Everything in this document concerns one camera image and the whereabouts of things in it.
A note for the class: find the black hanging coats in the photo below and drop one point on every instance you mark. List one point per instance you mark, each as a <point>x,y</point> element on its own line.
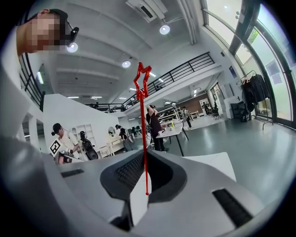
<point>254,92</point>

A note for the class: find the black stair railing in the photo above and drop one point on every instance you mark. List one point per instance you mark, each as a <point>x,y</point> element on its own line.
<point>28,78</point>

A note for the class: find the white chair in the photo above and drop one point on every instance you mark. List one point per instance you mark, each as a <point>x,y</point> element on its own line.
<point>106,148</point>

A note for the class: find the black clothes rack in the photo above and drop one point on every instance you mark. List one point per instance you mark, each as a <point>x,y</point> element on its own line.
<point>266,120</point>

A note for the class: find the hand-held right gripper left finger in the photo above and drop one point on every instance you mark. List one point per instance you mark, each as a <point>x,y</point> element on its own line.
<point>92,182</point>

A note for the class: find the black window frame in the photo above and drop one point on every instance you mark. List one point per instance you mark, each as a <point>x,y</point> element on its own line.
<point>261,60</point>

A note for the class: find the red star stick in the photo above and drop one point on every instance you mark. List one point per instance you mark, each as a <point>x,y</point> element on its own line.
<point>144,129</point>

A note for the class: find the round ceiling lamp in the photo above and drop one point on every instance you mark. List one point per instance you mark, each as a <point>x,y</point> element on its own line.
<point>164,29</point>
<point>72,47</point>
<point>126,64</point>

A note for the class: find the white shelf unit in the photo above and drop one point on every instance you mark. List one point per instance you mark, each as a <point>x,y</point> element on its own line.
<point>86,130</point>

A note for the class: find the white board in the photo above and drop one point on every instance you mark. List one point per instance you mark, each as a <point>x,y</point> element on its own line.
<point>215,162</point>

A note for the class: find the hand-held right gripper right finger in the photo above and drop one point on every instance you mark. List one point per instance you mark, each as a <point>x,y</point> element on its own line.
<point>199,185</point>

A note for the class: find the black balcony railing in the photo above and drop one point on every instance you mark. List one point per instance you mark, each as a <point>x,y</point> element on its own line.
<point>175,74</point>

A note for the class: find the white long table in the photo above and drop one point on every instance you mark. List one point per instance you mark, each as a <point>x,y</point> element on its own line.
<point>172,131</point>

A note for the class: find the person's head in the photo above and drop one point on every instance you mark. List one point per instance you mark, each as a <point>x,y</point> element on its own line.
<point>39,32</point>

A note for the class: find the ceiling air conditioner unit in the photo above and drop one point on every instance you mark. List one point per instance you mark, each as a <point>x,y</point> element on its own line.
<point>148,10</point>

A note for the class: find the black head-worn camera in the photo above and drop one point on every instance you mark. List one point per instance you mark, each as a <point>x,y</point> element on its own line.
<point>73,35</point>

